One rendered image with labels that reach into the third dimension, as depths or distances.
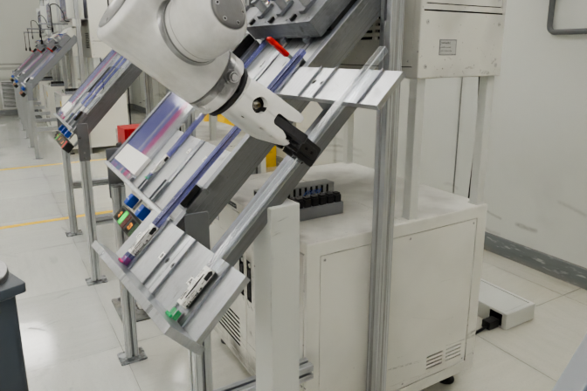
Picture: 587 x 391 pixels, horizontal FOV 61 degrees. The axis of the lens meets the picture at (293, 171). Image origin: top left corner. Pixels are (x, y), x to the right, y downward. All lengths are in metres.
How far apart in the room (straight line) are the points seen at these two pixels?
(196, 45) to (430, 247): 1.08
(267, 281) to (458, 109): 2.27
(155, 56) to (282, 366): 0.61
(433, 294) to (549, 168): 1.29
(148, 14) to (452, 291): 1.29
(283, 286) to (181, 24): 0.51
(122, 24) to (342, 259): 0.89
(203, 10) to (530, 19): 2.33
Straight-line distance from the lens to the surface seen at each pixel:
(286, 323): 0.93
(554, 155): 2.68
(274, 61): 1.30
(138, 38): 0.58
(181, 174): 1.22
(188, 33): 0.54
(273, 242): 0.84
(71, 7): 5.70
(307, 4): 1.23
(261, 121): 0.63
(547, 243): 2.78
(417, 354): 1.63
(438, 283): 1.57
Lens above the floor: 1.07
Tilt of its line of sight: 13 degrees down
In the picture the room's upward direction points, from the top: straight up
